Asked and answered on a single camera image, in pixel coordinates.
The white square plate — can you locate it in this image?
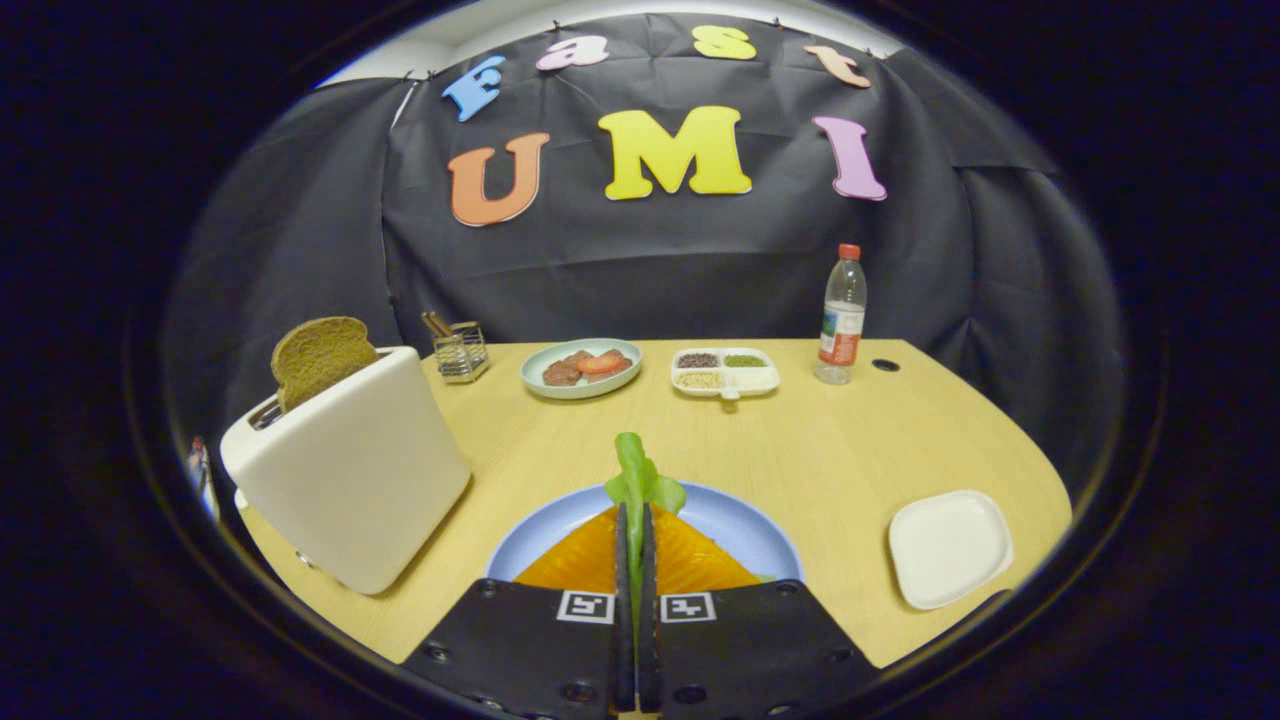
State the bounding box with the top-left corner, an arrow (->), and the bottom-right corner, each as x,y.
888,490 -> 1015,611

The clear red-capped water bottle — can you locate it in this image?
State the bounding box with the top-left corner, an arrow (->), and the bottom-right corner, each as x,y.
814,243 -> 869,386

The white toaster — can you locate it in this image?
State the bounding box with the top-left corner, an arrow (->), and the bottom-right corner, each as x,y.
219,346 -> 473,597

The blue round plate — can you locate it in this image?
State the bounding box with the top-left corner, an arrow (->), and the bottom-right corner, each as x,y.
486,482 -> 804,583

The brown meat slice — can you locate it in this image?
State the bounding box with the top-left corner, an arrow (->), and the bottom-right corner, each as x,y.
543,350 -> 593,387

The wire mesh utensil holder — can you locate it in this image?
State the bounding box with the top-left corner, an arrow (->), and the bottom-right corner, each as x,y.
432,320 -> 491,385

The black backdrop cloth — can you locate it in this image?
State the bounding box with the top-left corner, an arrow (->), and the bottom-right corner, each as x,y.
165,10 -> 1126,501

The green lettuce leaf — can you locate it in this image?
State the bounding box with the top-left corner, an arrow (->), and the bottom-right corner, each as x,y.
604,432 -> 688,641

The pale green round plate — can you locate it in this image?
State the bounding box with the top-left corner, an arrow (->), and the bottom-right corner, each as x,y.
520,338 -> 643,401

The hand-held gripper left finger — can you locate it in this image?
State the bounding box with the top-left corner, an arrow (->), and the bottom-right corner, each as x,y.
400,503 -> 638,720

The white divided seasoning tray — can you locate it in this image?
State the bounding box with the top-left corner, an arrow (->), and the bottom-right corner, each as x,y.
670,347 -> 782,401

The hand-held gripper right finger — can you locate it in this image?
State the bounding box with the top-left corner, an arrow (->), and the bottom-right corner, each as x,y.
640,503 -> 881,720

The brown bread slice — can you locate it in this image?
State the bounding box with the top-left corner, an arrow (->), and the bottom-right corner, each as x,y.
270,316 -> 381,414

